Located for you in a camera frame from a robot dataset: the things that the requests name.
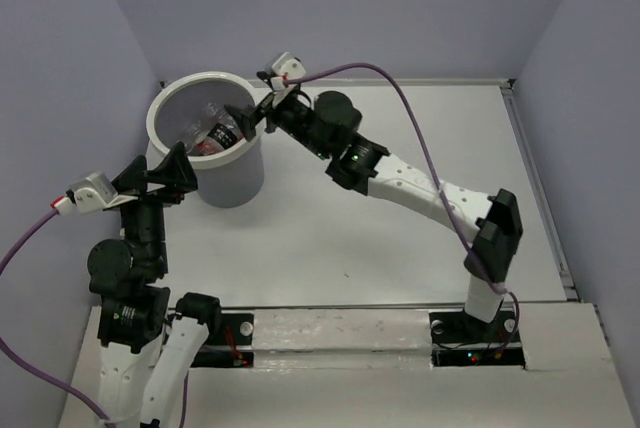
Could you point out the black label clear bottle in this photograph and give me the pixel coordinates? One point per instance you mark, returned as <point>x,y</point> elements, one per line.
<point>226,130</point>

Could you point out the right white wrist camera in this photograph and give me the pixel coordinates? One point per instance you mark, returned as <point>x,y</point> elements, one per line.
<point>280,72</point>

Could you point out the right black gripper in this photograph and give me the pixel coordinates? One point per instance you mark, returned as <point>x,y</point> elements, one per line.
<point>246,121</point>

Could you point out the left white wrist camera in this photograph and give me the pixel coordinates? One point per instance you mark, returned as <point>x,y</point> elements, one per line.
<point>92,193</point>

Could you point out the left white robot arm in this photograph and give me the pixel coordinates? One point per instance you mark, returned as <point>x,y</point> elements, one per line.
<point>145,352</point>

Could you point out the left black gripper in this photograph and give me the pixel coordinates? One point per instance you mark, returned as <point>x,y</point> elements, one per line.
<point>175,167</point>

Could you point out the red label water bottle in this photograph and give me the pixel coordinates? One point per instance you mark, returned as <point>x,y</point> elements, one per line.
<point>199,140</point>

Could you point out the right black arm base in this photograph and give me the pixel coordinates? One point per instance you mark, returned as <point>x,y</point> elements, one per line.
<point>459,340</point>

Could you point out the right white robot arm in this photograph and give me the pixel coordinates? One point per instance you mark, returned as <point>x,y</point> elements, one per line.
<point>490,226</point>

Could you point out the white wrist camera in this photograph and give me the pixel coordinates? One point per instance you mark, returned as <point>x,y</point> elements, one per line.
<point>280,72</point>
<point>92,193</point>

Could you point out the white cylindrical plastic bin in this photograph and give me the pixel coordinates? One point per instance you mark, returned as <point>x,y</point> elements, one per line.
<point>227,179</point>

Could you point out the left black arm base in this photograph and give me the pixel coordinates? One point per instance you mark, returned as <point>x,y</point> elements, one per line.
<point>231,347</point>

